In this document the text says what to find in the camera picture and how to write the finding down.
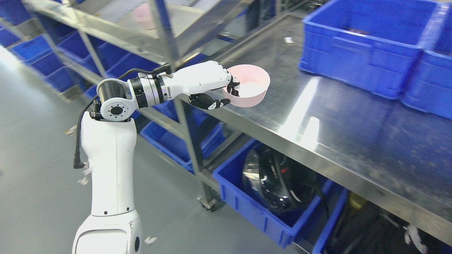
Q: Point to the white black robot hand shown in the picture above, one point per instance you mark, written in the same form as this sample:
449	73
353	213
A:
197	79

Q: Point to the black helmet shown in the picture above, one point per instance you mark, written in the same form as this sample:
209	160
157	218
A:
277	182

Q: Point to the stainless steel shelf rack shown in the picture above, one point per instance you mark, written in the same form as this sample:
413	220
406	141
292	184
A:
183	27

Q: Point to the blue crate top left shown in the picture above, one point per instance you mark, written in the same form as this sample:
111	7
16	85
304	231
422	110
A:
370	44

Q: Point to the stack of pink bowls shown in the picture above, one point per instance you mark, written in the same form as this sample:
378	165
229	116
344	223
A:
143	15

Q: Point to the blue crate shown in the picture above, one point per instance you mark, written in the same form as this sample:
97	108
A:
370	44
429	90

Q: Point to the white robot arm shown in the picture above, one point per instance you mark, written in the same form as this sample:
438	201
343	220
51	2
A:
108	137

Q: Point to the pink bowl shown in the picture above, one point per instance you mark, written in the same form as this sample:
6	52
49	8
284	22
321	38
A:
253	84

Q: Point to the blue crate top middle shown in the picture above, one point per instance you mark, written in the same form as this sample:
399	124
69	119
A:
429	90

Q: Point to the blue bin lower left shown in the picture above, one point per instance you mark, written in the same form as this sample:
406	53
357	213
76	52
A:
284	230

